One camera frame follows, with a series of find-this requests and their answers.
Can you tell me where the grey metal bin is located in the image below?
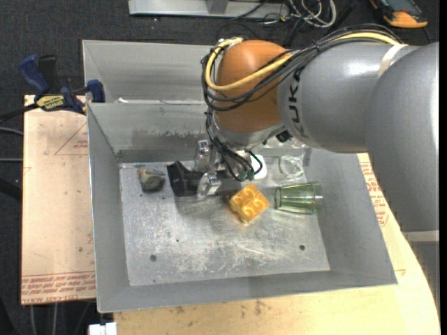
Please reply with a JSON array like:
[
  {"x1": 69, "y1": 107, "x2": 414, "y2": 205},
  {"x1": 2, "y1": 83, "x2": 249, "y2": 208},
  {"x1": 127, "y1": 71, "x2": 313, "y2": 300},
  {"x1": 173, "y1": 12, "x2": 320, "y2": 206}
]
[{"x1": 82, "y1": 39, "x2": 399, "y2": 313}]

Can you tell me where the brown cardboard board, red print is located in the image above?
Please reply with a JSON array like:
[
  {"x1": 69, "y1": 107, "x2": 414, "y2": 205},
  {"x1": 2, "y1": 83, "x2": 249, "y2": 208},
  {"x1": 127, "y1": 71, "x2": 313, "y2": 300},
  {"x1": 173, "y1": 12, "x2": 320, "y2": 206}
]
[{"x1": 20, "y1": 94, "x2": 391, "y2": 306}]

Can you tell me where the grey round gauge-like object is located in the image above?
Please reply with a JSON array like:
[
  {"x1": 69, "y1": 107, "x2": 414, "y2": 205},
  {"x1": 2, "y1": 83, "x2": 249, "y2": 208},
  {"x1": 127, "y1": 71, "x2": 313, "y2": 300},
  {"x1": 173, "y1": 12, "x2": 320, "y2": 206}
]
[{"x1": 137, "y1": 166, "x2": 166, "y2": 193}]

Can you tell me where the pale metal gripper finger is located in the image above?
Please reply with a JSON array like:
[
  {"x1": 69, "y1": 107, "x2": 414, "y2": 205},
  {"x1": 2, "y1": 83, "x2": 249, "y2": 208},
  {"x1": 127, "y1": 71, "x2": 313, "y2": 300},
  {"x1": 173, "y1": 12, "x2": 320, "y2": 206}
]
[
  {"x1": 193, "y1": 139, "x2": 212, "y2": 172},
  {"x1": 196, "y1": 172, "x2": 222, "y2": 200}
]

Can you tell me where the black angular plastic object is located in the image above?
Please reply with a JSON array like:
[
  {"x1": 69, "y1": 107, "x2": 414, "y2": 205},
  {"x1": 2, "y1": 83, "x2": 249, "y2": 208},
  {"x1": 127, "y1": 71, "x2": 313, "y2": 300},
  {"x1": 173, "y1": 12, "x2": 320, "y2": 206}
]
[{"x1": 166, "y1": 161, "x2": 203, "y2": 198}]

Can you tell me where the yellow toy building brick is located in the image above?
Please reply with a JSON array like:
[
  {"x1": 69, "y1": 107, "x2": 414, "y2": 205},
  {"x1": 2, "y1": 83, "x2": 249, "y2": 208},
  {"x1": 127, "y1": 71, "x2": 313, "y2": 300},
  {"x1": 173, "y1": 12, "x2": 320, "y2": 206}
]
[{"x1": 228, "y1": 183, "x2": 272, "y2": 225}]

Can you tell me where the white rounded object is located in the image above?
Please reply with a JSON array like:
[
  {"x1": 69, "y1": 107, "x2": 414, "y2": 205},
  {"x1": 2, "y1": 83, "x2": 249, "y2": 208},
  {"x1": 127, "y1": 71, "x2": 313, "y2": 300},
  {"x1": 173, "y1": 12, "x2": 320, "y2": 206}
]
[{"x1": 253, "y1": 155, "x2": 268, "y2": 180}]

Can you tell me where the green-tinted clear glass cup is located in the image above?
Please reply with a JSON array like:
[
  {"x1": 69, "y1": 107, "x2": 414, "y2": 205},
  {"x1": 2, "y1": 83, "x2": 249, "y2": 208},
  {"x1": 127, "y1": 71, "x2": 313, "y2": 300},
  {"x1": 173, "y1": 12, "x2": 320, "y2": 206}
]
[{"x1": 274, "y1": 182, "x2": 325, "y2": 215}]

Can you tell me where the clear glass ring-shaped thing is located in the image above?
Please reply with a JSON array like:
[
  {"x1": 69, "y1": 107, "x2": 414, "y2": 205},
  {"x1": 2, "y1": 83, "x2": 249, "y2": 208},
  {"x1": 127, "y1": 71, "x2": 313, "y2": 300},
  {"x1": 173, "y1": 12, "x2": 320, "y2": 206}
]
[{"x1": 278, "y1": 154, "x2": 305, "y2": 180}]

